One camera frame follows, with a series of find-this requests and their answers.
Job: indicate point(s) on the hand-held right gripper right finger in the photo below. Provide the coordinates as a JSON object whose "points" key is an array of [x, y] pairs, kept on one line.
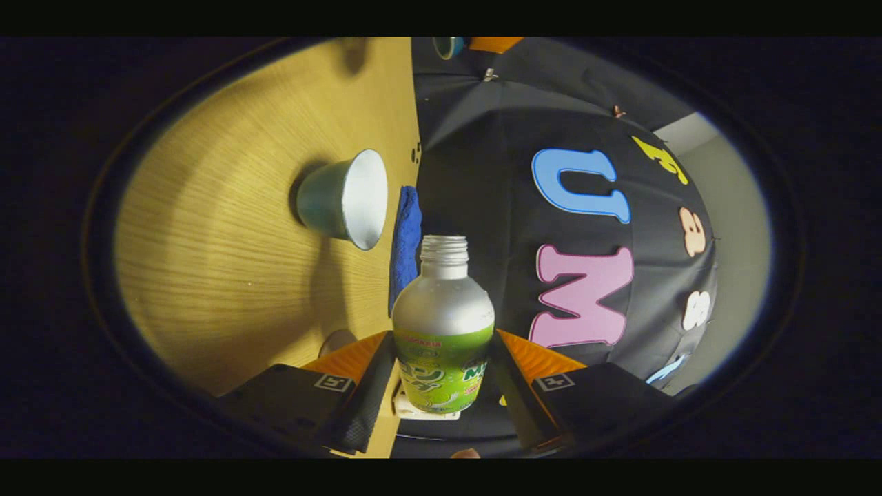
{"points": [[513, 393]]}

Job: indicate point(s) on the silver clip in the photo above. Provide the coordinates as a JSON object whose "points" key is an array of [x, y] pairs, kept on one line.
{"points": [[490, 74]]}

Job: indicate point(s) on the white toaster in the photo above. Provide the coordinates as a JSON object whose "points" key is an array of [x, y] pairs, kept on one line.
{"points": [[413, 411]]}

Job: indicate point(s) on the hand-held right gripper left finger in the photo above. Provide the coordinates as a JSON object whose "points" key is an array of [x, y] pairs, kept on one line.
{"points": [[368, 399]]}

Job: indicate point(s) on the teal teacup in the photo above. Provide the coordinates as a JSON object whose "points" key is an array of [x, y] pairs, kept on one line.
{"points": [[331, 200]]}

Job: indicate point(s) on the silver green label water bottle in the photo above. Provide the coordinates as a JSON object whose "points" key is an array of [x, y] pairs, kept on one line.
{"points": [[444, 310]]}

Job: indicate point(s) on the black backdrop cloth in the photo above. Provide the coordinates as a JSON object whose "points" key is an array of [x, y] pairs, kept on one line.
{"points": [[482, 172]]}

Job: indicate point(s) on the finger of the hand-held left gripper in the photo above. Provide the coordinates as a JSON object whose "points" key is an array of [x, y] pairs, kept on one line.
{"points": [[495, 44]]}

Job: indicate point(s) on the blue cloth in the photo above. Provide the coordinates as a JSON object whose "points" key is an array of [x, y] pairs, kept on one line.
{"points": [[405, 234]]}

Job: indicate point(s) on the teal teacup lid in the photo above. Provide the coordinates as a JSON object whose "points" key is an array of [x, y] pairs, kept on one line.
{"points": [[448, 47]]}

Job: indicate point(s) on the round brown coaster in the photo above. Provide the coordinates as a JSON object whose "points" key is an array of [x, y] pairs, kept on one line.
{"points": [[337, 342]]}

